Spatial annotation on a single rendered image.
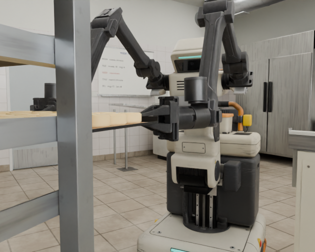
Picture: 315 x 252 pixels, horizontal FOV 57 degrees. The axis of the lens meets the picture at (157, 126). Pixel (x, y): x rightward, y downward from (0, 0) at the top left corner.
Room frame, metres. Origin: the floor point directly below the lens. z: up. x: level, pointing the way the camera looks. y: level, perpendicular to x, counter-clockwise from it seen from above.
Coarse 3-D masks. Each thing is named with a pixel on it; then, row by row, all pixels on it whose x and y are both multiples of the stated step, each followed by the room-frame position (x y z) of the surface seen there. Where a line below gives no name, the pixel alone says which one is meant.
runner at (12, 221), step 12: (24, 204) 0.30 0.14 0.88; (36, 204) 0.31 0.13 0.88; (48, 204) 0.33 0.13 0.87; (0, 216) 0.27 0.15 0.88; (12, 216) 0.29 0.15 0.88; (24, 216) 0.30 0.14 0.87; (36, 216) 0.31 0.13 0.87; (48, 216) 0.33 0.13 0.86; (0, 228) 0.27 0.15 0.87; (12, 228) 0.29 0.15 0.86; (24, 228) 0.30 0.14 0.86; (0, 240) 0.27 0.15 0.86
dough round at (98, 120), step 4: (92, 116) 0.47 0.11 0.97; (96, 116) 0.47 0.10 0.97; (100, 116) 0.48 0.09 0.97; (104, 116) 0.48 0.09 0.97; (108, 116) 0.49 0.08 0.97; (92, 120) 0.47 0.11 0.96; (96, 120) 0.47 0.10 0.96; (100, 120) 0.48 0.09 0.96; (104, 120) 0.48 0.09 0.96; (108, 120) 0.49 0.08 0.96; (92, 124) 0.47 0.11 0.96; (96, 124) 0.47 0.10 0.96; (100, 124) 0.47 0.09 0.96; (104, 124) 0.48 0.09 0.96; (108, 124) 0.49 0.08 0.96
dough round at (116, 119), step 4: (112, 116) 0.52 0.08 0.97; (116, 116) 0.52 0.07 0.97; (120, 116) 0.52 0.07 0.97; (124, 116) 0.53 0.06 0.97; (112, 120) 0.52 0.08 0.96; (116, 120) 0.52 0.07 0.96; (120, 120) 0.52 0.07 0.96; (124, 120) 0.53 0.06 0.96; (112, 124) 0.52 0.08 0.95; (116, 124) 0.52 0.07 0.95; (120, 124) 0.53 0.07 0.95
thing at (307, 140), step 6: (288, 132) 0.98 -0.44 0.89; (294, 132) 0.96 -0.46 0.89; (300, 132) 0.95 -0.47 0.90; (306, 132) 0.94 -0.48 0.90; (312, 132) 0.92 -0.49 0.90; (288, 138) 0.98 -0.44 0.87; (294, 138) 0.96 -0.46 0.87; (300, 138) 0.95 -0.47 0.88; (306, 138) 0.94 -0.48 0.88; (312, 138) 0.92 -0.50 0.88; (288, 144) 0.98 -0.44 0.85; (294, 144) 0.96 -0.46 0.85; (300, 144) 0.95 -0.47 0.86; (306, 144) 0.94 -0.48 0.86; (312, 144) 0.92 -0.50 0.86; (312, 150) 0.92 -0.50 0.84
